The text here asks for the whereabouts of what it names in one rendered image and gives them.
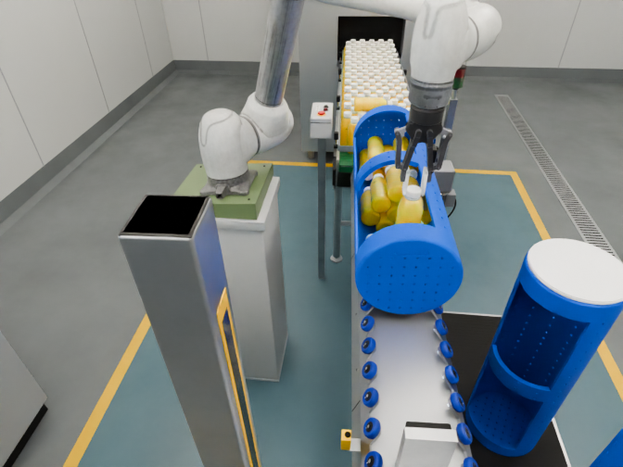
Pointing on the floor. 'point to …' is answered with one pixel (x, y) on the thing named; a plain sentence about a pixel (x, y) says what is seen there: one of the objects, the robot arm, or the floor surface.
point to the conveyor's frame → (338, 195)
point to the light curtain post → (193, 321)
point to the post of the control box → (322, 207)
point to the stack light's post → (451, 113)
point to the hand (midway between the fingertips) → (414, 182)
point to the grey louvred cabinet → (17, 404)
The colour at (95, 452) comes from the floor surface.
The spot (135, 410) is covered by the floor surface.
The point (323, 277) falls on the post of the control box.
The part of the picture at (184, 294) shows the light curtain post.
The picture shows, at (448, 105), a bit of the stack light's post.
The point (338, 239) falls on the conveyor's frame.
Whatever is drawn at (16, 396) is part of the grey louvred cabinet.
